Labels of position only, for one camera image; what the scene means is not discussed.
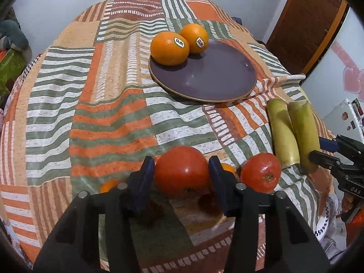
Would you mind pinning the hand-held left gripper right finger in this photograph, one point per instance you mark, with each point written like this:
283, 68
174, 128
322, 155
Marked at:
221, 186

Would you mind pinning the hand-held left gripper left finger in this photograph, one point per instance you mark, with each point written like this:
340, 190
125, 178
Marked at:
141, 183

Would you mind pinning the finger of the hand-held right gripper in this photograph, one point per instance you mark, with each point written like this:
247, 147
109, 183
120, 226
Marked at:
322, 158
328, 144

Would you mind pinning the green-yellow banana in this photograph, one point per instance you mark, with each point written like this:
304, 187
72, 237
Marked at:
305, 130
281, 130

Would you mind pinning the large red tomato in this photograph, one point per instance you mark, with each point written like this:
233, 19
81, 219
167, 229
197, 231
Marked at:
182, 170

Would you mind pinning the purple plate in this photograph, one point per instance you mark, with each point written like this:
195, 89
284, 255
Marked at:
210, 74

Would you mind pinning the person's right hand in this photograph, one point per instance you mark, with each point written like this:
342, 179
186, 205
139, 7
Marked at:
346, 204

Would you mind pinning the small tangerine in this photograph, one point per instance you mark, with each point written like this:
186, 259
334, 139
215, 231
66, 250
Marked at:
109, 186
228, 169

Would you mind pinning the white refrigerator with magnets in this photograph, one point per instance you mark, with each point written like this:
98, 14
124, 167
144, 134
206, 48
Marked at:
341, 116

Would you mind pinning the small red tomato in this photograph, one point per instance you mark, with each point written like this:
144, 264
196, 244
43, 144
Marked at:
260, 172

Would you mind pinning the black white checkered cloth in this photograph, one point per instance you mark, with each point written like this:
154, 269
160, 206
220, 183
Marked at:
31, 65
325, 219

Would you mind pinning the white panel with pink hearts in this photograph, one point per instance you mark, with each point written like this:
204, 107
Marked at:
335, 62

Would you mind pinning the striped patchwork tablecloth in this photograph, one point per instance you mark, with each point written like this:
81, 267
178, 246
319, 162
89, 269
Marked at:
93, 105

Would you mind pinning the brown wooden door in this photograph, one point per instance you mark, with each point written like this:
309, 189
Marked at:
307, 20

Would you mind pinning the large orange with sticker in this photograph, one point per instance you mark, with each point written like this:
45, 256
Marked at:
193, 37
167, 49

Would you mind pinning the green box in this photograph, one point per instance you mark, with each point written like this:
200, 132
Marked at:
10, 68

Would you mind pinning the grey plush toy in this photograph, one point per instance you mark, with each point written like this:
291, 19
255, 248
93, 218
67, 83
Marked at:
12, 35

